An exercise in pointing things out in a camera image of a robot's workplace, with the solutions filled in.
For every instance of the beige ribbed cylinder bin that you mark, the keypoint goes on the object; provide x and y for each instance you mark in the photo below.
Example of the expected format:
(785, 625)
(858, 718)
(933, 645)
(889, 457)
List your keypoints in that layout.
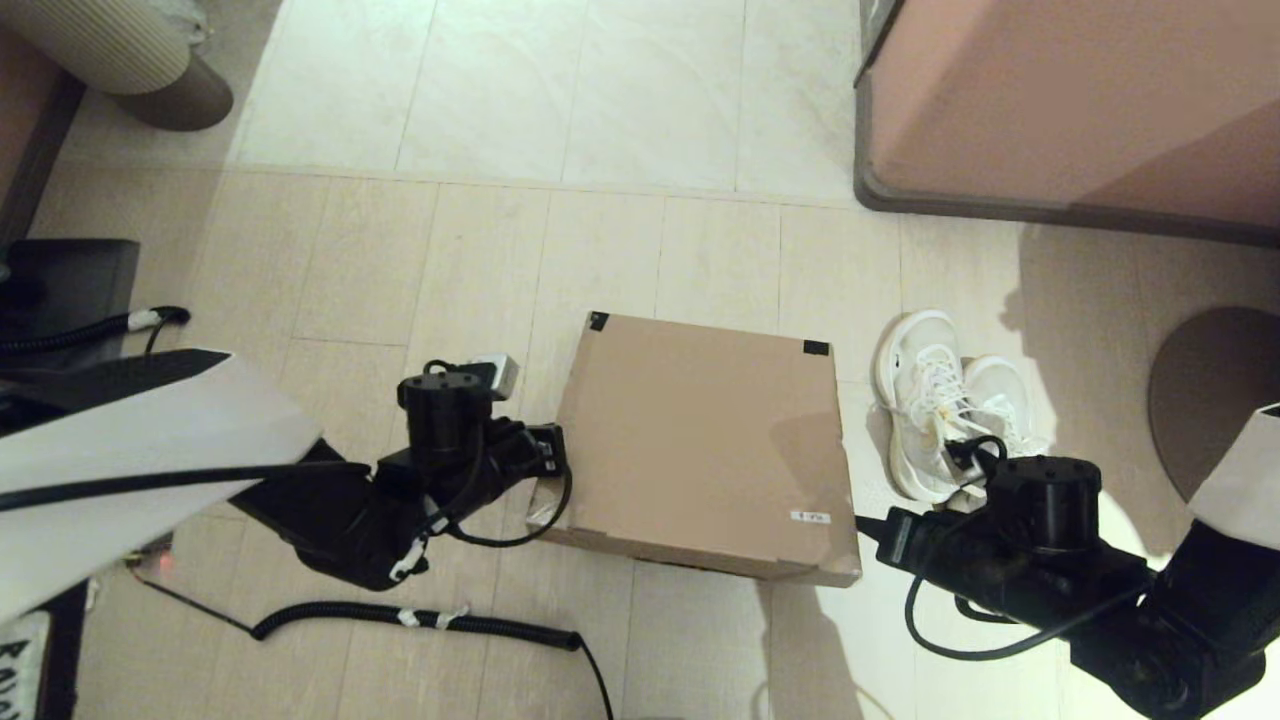
(100, 40)

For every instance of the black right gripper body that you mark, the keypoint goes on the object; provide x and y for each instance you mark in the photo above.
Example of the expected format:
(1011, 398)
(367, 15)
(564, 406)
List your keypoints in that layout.
(1045, 510)

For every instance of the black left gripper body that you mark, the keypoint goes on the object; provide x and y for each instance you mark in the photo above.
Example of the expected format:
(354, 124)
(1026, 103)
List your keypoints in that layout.
(445, 410)

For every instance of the white crumpled plastic bag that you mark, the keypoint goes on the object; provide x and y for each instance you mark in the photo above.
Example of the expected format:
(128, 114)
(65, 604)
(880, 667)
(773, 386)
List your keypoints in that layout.
(188, 20)

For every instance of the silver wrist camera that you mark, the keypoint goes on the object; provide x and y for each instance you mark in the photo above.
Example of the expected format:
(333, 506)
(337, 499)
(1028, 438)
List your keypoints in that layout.
(962, 462)
(497, 375)

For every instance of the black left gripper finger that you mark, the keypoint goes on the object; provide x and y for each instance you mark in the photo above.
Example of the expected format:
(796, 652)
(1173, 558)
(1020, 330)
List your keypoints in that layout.
(545, 463)
(545, 438)

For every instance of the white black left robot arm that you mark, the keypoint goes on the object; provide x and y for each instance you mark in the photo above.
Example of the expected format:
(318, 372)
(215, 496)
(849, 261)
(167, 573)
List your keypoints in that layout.
(120, 450)

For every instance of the brown round bin base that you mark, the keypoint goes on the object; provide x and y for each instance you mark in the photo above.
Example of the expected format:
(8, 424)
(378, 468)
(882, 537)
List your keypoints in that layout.
(188, 100)

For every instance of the brown cardboard shoe box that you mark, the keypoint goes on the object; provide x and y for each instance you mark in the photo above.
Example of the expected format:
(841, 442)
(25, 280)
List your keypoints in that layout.
(700, 440)

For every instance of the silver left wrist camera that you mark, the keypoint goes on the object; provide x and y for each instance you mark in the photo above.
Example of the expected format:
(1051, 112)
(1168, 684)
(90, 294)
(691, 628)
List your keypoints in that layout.
(497, 375)

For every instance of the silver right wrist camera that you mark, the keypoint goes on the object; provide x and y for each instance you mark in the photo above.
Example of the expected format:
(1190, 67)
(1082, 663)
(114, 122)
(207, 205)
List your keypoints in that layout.
(962, 462)

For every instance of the brown round pedestal base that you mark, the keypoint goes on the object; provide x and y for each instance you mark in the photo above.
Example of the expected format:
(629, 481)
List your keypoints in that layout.
(1210, 400)

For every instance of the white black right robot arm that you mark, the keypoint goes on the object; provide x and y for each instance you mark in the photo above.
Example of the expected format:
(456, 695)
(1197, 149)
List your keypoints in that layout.
(1230, 600)

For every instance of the white mesh sneaker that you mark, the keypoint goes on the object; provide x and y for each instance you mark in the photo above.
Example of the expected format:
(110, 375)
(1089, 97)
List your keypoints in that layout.
(915, 400)
(1000, 395)

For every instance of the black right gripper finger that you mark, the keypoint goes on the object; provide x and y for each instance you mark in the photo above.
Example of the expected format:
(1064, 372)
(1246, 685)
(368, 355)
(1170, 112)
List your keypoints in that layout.
(897, 552)
(890, 528)

